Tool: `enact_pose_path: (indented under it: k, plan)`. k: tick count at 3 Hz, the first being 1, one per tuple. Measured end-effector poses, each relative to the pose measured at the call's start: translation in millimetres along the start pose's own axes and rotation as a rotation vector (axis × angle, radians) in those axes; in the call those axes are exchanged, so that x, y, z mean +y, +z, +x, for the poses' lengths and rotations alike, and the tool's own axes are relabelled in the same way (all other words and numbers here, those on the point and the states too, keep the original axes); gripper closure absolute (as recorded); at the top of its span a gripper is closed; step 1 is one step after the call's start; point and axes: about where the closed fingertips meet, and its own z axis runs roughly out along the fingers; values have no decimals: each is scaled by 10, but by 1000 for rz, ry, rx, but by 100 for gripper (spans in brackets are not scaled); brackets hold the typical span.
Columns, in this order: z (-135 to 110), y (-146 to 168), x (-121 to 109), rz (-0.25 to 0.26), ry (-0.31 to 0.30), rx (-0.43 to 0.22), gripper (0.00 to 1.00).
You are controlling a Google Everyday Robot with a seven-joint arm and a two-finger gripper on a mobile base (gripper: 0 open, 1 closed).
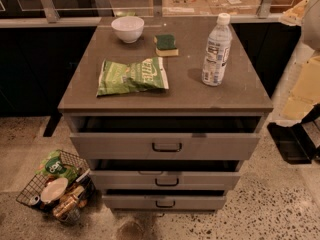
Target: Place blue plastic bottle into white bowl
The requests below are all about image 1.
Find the white bowl in basket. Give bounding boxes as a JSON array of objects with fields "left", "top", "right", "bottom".
[{"left": 40, "top": 178, "right": 68, "bottom": 203}]

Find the green yellow sponge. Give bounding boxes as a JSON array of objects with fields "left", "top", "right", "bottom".
[{"left": 154, "top": 34, "right": 179, "bottom": 57}]

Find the white ceramic bowl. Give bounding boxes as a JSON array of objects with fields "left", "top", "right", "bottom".
[{"left": 111, "top": 16, "right": 144, "bottom": 43}]

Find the green snack bag in basket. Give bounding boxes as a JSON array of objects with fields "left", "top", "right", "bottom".
[{"left": 35, "top": 150, "right": 78, "bottom": 182}]

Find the middle grey drawer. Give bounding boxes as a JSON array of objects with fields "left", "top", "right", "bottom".
[{"left": 91, "top": 160, "right": 240, "bottom": 190}]

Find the silver can in basket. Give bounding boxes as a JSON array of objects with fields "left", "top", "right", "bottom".
[{"left": 28, "top": 195, "right": 41, "bottom": 207}]

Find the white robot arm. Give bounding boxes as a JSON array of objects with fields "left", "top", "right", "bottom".
[{"left": 282, "top": 0, "right": 320, "bottom": 120}]

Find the bottom grey drawer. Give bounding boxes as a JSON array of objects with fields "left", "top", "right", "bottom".
[{"left": 102, "top": 189, "right": 226, "bottom": 211}]

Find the green chip bag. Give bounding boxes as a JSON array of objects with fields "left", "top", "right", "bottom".
[{"left": 96, "top": 57, "right": 169, "bottom": 97}]

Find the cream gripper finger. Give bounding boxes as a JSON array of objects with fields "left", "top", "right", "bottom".
[{"left": 282, "top": 56, "right": 320, "bottom": 120}]

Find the grey drawer cabinet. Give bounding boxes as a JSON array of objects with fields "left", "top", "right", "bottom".
[{"left": 57, "top": 15, "right": 274, "bottom": 215}]

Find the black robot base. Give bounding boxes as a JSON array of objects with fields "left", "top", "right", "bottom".
[{"left": 267, "top": 104, "right": 320, "bottom": 164}]

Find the clear blue plastic water bottle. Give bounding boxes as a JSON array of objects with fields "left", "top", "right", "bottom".
[{"left": 202, "top": 13, "right": 232, "bottom": 86}]

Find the black wire basket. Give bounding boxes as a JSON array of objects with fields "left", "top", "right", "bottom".
[{"left": 16, "top": 150, "right": 95, "bottom": 225}]

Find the top grey drawer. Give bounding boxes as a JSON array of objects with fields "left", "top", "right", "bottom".
[{"left": 71, "top": 116, "right": 259, "bottom": 160}]

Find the gold packet in basket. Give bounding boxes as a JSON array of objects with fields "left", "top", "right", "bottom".
[{"left": 53, "top": 195, "right": 78, "bottom": 218}]

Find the grey drawer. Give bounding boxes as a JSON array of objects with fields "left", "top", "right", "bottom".
[
  {"left": 102, "top": 189, "right": 226, "bottom": 211},
  {"left": 91, "top": 160, "right": 240, "bottom": 190},
  {"left": 71, "top": 116, "right": 259, "bottom": 160}
]

